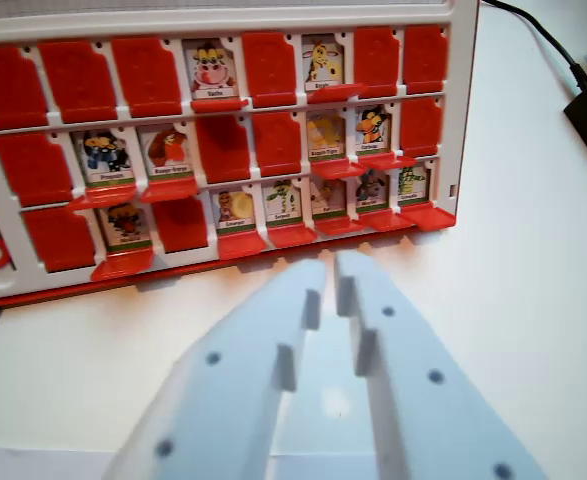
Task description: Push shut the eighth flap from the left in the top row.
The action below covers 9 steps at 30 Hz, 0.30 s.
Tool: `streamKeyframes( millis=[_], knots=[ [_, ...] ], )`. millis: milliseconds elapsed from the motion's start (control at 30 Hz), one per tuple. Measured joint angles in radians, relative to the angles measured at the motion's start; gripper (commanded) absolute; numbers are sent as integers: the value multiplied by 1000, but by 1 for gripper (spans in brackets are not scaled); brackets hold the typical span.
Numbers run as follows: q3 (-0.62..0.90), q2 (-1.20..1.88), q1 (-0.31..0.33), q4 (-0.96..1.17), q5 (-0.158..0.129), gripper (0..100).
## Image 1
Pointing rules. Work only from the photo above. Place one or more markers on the red-rimmed white game board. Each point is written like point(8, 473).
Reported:
point(223, 140)

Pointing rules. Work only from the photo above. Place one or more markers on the red flap of octopus card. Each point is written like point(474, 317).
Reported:
point(425, 57)

